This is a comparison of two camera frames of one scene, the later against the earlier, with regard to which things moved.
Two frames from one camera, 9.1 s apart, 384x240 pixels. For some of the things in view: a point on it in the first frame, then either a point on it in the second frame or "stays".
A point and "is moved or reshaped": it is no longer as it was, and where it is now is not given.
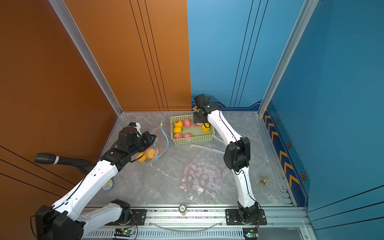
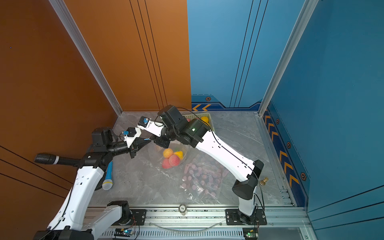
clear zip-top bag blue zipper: (160, 145) is moved or reshaped
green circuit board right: (250, 233) stays
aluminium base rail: (207, 224) stays
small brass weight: (262, 182) stays
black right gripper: (195, 117) to (160, 141)
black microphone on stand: (53, 159) stays
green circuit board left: (125, 232) stays
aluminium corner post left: (76, 34) stays
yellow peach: (143, 159) to (167, 152)
